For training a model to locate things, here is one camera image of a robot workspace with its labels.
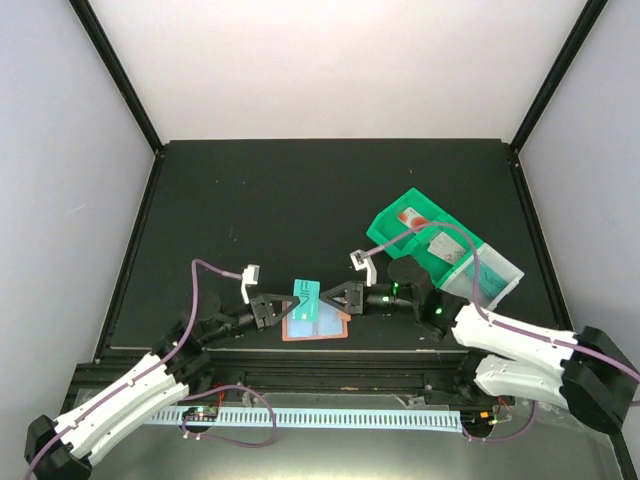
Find pink leather card holder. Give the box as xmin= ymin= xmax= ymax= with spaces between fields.
xmin=282 ymin=303 xmax=351 ymax=342

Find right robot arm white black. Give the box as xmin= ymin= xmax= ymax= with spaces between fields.
xmin=320 ymin=256 xmax=639 ymax=435

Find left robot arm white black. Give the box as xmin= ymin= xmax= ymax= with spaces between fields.
xmin=24 ymin=294 xmax=299 ymax=479

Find red circle card in bin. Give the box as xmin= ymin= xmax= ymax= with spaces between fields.
xmin=397 ymin=206 xmax=430 ymax=233

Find white VIP card in bin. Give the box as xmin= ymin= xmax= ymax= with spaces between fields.
xmin=427 ymin=232 xmax=466 ymax=265

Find teal cards in clear bin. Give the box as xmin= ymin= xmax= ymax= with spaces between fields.
xmin=463 ymin=262 xmax=507 ymax=304

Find green bin middle compartment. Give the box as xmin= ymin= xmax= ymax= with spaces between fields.
xmin=397 ymin=213 xmax=484 ymax=286

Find left controller board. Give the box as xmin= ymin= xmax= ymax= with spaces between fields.
xmin=181 ymin=406 xmax=218 ymax=423

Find controller board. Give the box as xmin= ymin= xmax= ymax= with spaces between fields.
xmin=181 ymin=406 xmax=218 ymax=423
xmin=460 ymin=410 xmax=500 ymax=426

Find right controller board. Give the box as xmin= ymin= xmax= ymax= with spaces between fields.
xmin=460 ymin=410 xmax=500 ymax=426

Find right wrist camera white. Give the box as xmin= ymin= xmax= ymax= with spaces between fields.
xmin=349 ymin=249 xmax=377 ymax=287

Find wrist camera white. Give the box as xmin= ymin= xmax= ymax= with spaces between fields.
xmin=240 ymin=264 xmax=260 ymax=304
xmin=349 ymin=249 xmax=377 ymax=287

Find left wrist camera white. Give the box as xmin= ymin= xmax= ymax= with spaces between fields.
xmin=240 ymin=264 xmax=260 ymax=304

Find black aluminium rail front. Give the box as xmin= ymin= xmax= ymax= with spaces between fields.
xmin=74 ymin=347 xmax=501 ymax=396

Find white slotted cable duct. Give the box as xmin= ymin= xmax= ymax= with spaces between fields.
xmin=146 ymin=406 xmax=462 ymax=433

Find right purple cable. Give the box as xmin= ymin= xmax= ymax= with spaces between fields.
xmin=367 ymin=222 xmax=640 ymax=444

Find purple cable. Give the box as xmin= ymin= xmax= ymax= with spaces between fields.
xmin=22 ymin=258 xmax=277 ymax=480
xmin=367 ymin=222 xmax=640 ymax=444

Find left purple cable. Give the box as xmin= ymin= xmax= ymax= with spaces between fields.
xmin=22 ymin=258 xmax=277 ymax=480

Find left black frame post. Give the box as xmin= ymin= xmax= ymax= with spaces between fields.
xmin=69 ymin=0 xmax=164 ymax=155

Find black frame post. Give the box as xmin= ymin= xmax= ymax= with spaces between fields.
xmin=69 ymin=0 xmax=164 ymax=155
xmin=510 ymin=0 xmax=608 ymax=154

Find right black frame post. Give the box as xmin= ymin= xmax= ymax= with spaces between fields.
xmin=510 ymin=0 xmax=608 ymax=154

